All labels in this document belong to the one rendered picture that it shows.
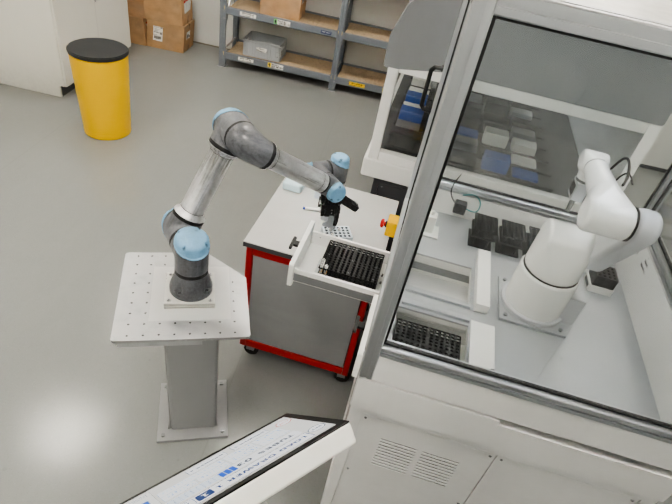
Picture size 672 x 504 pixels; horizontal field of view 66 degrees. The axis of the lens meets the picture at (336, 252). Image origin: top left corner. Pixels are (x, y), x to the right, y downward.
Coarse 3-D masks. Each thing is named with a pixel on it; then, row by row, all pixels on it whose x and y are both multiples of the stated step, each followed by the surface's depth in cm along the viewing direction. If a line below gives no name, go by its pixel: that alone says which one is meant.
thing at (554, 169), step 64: (512, 64) 93; (576, 64) 90; (640, 64) 88; (512, 128) 99; (576, 128) 97; (640, 128) 94; (448, 192) 111; (512, 192) 107; (576, 192) 104; (640, 192) 101; (448, 256) 120; (512, 256) 116; (576, 256) 112; (640, 256) 109; (448, 320) 132; (512, 320) 127; (576, 320) 123; (640, 320) 118; (576, 384) 135; (640, 384) 130
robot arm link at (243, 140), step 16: (240, 128) 164; (256, 128) 168; (240, 144) 164; (256, 144) 164; (272, 144) 169; (256, 160) 167; (272, 160) 168; (288, 160) 174; (288, 176) 178; (304, 176) 180; (320, 176) 185; (320, 192) 190; (336, 192) 189
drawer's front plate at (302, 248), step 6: (312, 222) 207; (312, 228) 206; (306, 234) 200; (306, 240) 199; (300, 246) 194; (306, 246) 204; (300, 252) 193; (294, 258) 189; (300, 258) 197; (294, 264) 187; (288, 270) 188; (288, 276) 190; (288, 282) 192
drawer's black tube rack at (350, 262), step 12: (336, 252) 200; (348, 252) 201; (360, 252) 202; (372, 252) 203; (336, 264) 194; (348, 264) 200; (360, 264) 197; (372, 264) 197; (336, 276) 193; (348, 276) 191; (360, 276) 191; (372, 276) 197; (372, 288) 191
